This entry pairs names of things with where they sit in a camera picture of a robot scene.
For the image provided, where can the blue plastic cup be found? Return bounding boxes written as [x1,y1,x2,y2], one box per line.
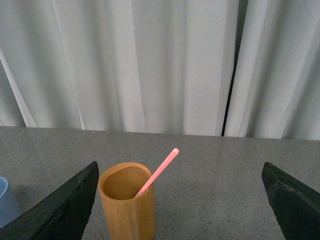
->
[0,177,21,228]

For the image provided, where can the white pleated curtain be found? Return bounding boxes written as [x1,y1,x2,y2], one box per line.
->
[0,0,320,140]

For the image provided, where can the wooden bamboo chopstick holder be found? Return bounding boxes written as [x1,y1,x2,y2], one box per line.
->
[97,162,156,240]

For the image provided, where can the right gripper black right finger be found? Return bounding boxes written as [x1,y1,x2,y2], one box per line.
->
[261,162,320,240]

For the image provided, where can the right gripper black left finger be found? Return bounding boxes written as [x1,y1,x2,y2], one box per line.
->
[0,161,99,240]

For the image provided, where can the pink chopstick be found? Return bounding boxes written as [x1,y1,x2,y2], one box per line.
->
[135,148,180,198]

